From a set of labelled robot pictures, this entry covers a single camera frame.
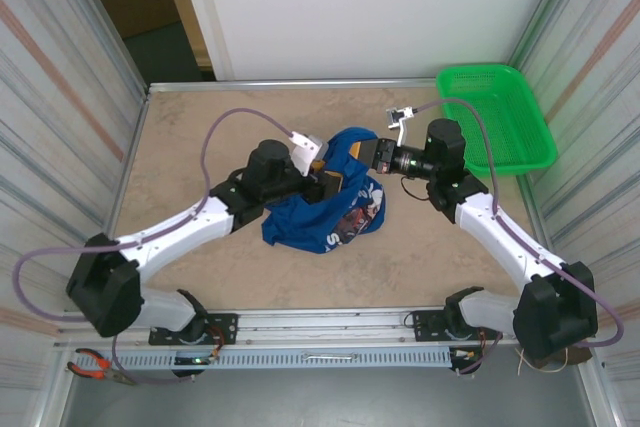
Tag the blue t-shirt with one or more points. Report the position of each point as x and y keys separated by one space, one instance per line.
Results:
x=310 y=227

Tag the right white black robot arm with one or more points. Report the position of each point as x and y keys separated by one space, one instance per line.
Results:
x=500 y=237

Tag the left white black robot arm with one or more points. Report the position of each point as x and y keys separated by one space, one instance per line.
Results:
x=175 y=237

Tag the green plastic basket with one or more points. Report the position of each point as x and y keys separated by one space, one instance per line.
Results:
x=510 y=117

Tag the aluminium table edge bar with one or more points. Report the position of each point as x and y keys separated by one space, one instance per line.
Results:
x=300 y=84

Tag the aluminium mounting rail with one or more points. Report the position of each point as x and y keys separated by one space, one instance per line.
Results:
x=325 y=322

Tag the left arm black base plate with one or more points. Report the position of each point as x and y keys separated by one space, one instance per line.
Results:
x=225 y=329

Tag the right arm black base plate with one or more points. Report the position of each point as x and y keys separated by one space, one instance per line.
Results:
x=425 y=327

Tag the beige door frame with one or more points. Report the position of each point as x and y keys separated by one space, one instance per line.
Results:
x=186 y=7

